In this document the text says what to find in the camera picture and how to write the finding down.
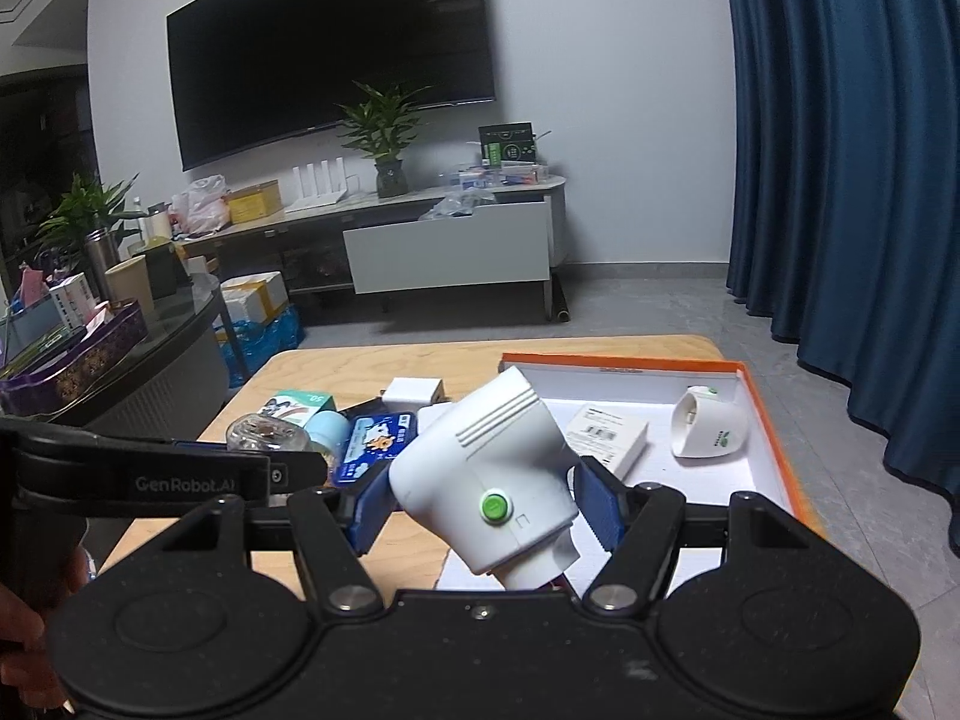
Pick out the small white paper box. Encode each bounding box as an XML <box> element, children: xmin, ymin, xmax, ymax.
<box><xmin>565</xmin><ymin>405</ymin><xmax>649</xmax><ymax>481</ymax></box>

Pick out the blue tin box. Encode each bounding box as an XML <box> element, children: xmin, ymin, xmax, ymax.
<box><xmin>332</xmin><ymin>413</ymin><xmax>416</xmax><ymax>488</ymax></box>

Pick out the toothpick jar blue lid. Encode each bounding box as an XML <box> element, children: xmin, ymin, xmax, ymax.
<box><xmin>306</xmin><ymin>410</ymin><xmax>352</xmax><ymax>470</ymax></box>

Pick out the white plug-in vaporizer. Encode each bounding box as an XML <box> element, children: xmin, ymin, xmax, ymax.
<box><xmin>670</xmin><ymin>385</ymin><xmax>748</xmax><ymax>460</ymax></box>
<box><xmin>389</xmin><ymin>367</ymin><xmax>579</xmax><ymax>592</ymax></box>

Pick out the white square charger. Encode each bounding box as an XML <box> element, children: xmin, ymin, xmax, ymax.
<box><xmin>381</xmin><ymin>376</ymin><xmax>444</xmax><ymax>410</ymax></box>

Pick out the teal bandage box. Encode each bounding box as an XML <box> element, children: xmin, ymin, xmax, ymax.
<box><xmin>259</xmin><ymin>390</ymin><xmax>335</xmax><ymax>426</ymax></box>

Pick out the clear liquid refill bottle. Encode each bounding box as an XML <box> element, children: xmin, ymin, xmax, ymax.
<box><xmin>224</xmin><ymin>413</ymin><xmax>313</xmax><ymax>452</ymax></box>

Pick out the white rounded usb charger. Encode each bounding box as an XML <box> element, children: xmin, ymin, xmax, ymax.
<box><xmin>416</xmin><ymin>401</ymin><xmax>454</xmax><ymax>436</ymax></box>

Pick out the person's left hand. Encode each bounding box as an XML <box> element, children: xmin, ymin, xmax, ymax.
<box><xmin>2</xmin><ymin>587</ymin><xmax>67</xmax><ymax>710</ymax></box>

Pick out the purple decorated tin box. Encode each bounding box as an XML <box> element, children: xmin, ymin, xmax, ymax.
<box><xmin>2</xmin><ymin>301</ymin><xmax>148</xmax><ymax>418</ymax></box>

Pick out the orange white shallow box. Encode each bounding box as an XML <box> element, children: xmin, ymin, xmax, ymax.
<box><xmin>434</xmin><ymin>351</ymin><xmax>824</xmax><ymax>593</ymax></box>

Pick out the black glass side table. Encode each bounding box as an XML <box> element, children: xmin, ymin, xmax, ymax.
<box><xmin>28</xmin><ymin>273</ymin><xmax>229</xmax><ymax>440</ymax></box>

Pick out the blue plastic bag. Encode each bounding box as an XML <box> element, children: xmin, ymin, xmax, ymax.
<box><xmin>215</xmin><ymin>304</ymin><xmax>304</xmax><ymax>388</ymax></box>

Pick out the steel thermos bottle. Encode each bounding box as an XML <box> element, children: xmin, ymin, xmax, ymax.
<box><xmin>85</xmin><ymin>227</ymin><xmax>119</xmax><ymax>299</ymax></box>

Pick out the white foam box with tape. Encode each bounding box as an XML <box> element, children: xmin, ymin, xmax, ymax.
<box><xmin>220</xmin><ymin>271</ymin><xmax>290</xmax><ymax>325</ymax></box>

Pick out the potted plant on side table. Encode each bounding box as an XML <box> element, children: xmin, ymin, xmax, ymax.
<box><xmin>39</xmin><ymin>174</ymin><xmax>146</xmax><ymax>296</ymax></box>

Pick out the white tv cabinet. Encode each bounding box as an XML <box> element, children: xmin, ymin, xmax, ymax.
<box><xmin>184</xmin><ymin>176</ymin><xmax>566</xmax><ymax>320</ymax></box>

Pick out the white plastic bag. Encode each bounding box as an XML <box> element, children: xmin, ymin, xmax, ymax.
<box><xmin>171</xmin><ymin>174</ymin><xmax>231</xmax><ymax>236</ymax></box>

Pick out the white wifi router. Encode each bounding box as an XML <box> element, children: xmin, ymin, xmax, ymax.
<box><xmin>290</xmin><ymin>158</ymin><xmax>348</xmax><ymax>210</ymax></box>

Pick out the yellow cardboard box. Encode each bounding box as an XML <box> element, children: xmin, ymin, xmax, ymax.
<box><xmin>224</xmin><ymin>181</ymin><xmax>283</xmax><ymax>224</ymax></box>

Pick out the black green display box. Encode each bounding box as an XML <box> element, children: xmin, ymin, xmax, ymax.
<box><xmin>478</xmin><ymin>122</ymin><xmax>537</xmax><ymax>167</ymax></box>

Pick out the potted plant on cabinet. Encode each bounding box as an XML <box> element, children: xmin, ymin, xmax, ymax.
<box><xmin>340</xmin><ymin>82</ymin><xmax>427</xmax><ymax>199</ymax></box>

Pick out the dark blue curtain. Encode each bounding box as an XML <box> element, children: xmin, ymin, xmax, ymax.
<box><xmin>717</xmin><ymin>0</ymin><xmax>960</xmax><ymax>556</ymax></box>

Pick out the wall mounted black television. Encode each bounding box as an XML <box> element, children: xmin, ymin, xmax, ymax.
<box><xmin>166</xmin><ymin>0</ymin><xmax>494</xmax><ymax>169</ymax></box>

